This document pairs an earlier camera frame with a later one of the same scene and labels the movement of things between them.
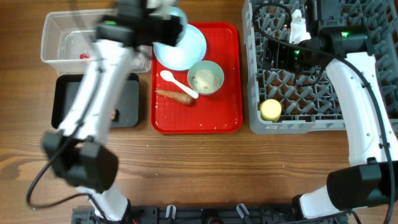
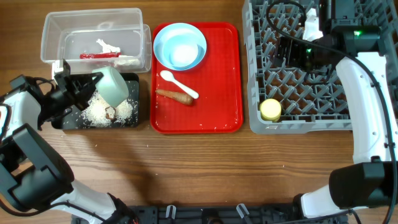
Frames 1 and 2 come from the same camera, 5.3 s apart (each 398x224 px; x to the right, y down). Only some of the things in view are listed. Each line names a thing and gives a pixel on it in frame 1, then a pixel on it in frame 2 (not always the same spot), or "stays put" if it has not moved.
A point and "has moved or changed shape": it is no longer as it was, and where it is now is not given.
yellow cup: x=270 y=109 stays put
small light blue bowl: x=176 y=11 → x=180 y=46
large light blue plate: x=188 y=52 stays put
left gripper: x=171 y=25 → x=74 y=89
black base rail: x=209 y=214 stays put
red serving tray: x=222 y=112 stays put
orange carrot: x=181 y=98 stays put
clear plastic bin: x=68 y=37 stays put
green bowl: x=206 y=77 has moved or changed shape
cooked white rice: x=204 y=81 → x=94 y=112
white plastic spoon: x=169 y=77 stays put
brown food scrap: x=115 y=114 stays put
